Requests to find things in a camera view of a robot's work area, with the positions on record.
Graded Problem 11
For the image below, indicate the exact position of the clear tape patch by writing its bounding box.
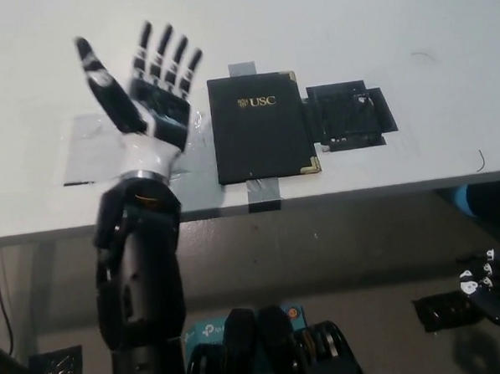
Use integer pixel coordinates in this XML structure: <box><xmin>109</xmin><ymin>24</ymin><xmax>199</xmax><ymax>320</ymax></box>
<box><xmin>59</xmin><ymin>107</ymin><xmax>217</xmax><ymax>188</ymax></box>

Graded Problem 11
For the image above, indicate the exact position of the black tape patch on desk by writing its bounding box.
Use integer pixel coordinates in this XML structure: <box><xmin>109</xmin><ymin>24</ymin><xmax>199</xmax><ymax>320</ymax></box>
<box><xmin>299</xmin><ymin>77</ymin><xmax>399</xmax><ymax>154</ymax></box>

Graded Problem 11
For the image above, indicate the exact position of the black tape patch on floor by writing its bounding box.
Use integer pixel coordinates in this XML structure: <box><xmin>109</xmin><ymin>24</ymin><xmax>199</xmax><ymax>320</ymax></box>
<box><xmin>26</xmin><ymin>344</ymin><xmax>84</xmax><ymax>374</ymax></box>
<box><xmin>411</xmin><ymin>290</ymin><xmax>486</xmax><ymax>336</ymax></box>

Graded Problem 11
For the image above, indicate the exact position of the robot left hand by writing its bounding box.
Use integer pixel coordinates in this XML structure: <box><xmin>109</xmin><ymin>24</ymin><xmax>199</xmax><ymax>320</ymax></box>
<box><xmin>72</xmin><ymin>17</ymin><xmax>211</xmax><ymax>187</ymax></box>

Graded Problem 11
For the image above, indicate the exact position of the black diary with gold corners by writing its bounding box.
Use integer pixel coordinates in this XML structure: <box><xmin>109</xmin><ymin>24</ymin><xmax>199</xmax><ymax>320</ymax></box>
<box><xmin>204</xmin><ymin>68</ymin><xmax>323</xmax><ymax>187</ymax></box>

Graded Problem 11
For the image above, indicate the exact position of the grey duct tape strip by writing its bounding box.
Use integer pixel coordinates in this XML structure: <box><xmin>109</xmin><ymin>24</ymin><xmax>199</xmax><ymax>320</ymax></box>
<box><xmin>228</xmin><ymin>59</ymin><xmax>284</xmax><ymax>214</ymax></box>

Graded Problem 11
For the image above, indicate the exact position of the teal tp-link box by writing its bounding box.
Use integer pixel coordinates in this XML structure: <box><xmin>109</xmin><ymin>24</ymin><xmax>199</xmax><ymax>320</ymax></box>
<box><xmin>180</xmin><ymin>303</ymin><xmax>309</xmax><ymax>351</ymax></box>

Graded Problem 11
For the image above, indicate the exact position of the blue object under desk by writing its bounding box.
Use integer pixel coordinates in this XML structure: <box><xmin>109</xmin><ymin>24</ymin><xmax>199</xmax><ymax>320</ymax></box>
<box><xmin>447</xmin><ymin>185</ymin><xmax>477</xmax><ymax>220</ymax></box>

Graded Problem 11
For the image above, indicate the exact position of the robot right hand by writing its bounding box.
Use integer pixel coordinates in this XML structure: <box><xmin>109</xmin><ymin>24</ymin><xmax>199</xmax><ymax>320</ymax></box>
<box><xmin>456</xmin><ymin>247</ymin><xmax>500</xmax><ymax>329</ymax></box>

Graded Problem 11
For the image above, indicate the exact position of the robot body black left block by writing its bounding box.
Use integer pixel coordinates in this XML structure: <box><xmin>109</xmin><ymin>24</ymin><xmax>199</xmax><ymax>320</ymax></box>
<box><xmin>183</xmin><ymin>306</ymin><xmax>261</xmax><ymax>374</ymax></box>

